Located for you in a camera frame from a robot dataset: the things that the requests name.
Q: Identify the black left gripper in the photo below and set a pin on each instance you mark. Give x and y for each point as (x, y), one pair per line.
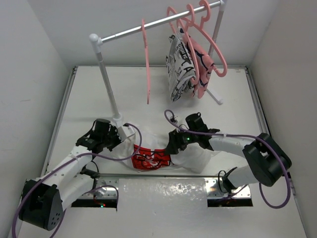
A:
(114, 130)

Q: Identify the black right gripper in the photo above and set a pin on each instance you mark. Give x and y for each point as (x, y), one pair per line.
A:
(175, 143)

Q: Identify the black white print shirt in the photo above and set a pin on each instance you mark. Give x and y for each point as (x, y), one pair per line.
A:
(179, 69)

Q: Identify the pink hanger holding print shirt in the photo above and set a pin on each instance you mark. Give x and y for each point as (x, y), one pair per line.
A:
(183, 42)

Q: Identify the white red print t-shirt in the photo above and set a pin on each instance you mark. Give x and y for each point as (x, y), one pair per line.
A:
(151, 155)

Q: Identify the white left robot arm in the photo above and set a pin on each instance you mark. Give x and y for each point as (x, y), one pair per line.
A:
(48, 215)

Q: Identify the silver front mounting rail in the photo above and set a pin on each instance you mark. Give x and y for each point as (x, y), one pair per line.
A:
(158, 184)

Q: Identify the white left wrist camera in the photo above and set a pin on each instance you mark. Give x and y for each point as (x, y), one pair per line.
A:
(125, 131)

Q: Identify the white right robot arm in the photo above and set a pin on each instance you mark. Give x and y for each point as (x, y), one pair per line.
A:
(267, 162)

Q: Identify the pink print shirt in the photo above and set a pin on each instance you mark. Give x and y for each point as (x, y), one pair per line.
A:
(205, 64)

